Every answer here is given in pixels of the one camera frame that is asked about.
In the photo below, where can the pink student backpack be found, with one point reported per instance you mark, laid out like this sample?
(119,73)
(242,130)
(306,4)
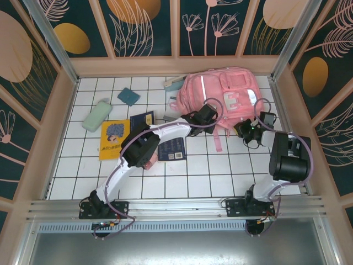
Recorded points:
(220,82)

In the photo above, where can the yellow book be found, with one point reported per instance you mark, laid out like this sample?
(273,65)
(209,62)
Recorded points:
(110,149)

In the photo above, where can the mint green pencil case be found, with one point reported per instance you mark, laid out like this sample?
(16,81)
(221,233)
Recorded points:
(96,117)

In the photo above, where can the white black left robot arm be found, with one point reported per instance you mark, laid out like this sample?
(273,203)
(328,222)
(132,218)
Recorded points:
(110,182)

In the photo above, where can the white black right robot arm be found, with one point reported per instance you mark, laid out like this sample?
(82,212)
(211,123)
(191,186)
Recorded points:
(286,165)

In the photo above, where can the grey teal stationery box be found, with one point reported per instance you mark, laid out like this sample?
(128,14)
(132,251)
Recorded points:
(173,84)

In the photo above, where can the small teal notebook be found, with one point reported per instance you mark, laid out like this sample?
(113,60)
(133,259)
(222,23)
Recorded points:
(128,96)

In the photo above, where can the grey metal sheet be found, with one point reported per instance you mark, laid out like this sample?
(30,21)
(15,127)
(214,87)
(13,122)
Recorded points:
(176,248)

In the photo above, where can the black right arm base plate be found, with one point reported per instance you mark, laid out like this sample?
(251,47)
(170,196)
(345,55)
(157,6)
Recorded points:
(234,208)

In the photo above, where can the aluminium mounting rail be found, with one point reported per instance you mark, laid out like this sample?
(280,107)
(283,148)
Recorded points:
(176,209)

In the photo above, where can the aluminium corner post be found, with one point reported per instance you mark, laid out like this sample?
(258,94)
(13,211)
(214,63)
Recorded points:
(55,41)
(298,36)

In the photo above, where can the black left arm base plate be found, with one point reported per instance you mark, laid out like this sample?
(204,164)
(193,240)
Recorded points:
(121,208)

